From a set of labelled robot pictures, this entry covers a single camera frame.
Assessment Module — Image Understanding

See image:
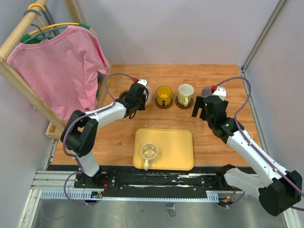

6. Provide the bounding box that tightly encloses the purple translucent cup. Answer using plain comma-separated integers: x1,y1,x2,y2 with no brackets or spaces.
201,87,213,98

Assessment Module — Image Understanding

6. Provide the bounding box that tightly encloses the dark cork coaster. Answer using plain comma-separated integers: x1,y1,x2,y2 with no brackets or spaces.
119,90,129,98

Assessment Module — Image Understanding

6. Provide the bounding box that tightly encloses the pink translucent cup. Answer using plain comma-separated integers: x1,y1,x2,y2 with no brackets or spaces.
145,87,152,107

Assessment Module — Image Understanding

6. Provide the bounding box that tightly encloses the white cup green handle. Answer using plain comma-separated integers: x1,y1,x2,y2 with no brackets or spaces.
178,84,194,106

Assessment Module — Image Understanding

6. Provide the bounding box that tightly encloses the dark brown wooden coaster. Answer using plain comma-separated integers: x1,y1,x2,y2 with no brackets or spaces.
175,97,194,109

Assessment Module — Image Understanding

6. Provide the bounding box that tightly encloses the yellow translucent cup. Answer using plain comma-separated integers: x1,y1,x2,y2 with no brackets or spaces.
156,86,172,105

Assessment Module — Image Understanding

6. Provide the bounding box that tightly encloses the clear cup white handle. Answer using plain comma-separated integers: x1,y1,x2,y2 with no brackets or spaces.
141,143,158,171

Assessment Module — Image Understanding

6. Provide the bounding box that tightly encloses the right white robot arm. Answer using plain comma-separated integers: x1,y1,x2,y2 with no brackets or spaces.
192,95,304,216

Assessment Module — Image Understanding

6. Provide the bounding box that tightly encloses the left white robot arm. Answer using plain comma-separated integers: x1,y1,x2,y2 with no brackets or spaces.
60,79,149,188

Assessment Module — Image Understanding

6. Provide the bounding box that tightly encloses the yellow plastic tray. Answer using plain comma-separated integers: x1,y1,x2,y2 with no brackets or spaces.
133,128,194,171

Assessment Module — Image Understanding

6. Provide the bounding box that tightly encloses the pink t-shirt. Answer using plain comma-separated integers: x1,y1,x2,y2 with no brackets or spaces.
7,26,109,122

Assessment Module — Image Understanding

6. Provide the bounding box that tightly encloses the wooden clothes rack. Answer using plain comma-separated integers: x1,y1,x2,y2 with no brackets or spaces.
0,0,112,131

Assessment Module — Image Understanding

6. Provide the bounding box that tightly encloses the yellow clothes hanger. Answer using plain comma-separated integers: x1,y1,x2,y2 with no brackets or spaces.
29,0,96,35

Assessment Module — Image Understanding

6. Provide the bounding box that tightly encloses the grey clothes hanger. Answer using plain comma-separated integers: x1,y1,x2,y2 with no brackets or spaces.
20,9,66,43

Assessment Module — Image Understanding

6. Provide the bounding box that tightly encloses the green garment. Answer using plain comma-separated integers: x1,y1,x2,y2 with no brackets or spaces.
25,25,88,44

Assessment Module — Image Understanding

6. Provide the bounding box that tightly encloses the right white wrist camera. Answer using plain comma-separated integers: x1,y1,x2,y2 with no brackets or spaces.
211,85,227,101

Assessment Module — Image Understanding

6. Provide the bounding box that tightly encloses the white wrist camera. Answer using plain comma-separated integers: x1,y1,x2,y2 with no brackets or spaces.
137,78,148,87
211,85,227,101

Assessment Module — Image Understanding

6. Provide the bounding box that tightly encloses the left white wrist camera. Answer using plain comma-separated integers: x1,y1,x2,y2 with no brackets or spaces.
137,78,148,87

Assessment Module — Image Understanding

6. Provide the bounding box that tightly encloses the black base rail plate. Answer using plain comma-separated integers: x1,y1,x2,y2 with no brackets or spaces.
35,165,239,201

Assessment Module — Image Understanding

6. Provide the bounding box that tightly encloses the aluminium frame post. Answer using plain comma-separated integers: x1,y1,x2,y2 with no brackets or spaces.
239,0,289,73

